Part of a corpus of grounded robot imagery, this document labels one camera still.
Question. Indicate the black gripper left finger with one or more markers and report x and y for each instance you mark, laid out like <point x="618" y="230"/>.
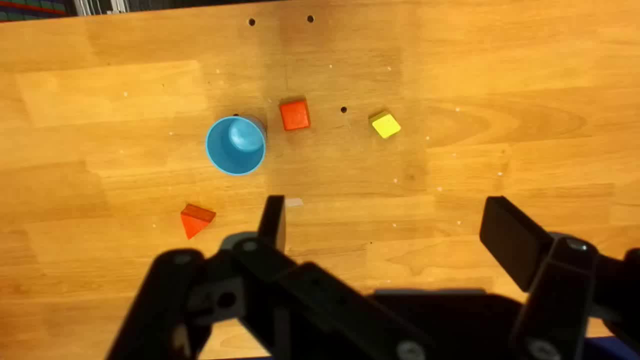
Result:
<point x="281" y="293"/>

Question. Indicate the red cube block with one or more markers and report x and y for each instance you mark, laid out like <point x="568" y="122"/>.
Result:
<point x="294" y="115"/>

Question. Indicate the blue plastic cup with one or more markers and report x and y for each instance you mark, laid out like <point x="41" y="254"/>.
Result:
<point x="234" y="144"/>

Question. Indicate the yellow cube block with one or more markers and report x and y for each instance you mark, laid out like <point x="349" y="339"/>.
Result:
<point x="385" y="125"/>

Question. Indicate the red triangular prism block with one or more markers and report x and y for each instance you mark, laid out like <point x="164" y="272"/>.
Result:
<point x="194" y="221"/>

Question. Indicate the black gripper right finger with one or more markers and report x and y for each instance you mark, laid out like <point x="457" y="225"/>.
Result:
<point x="512" y="240"/>

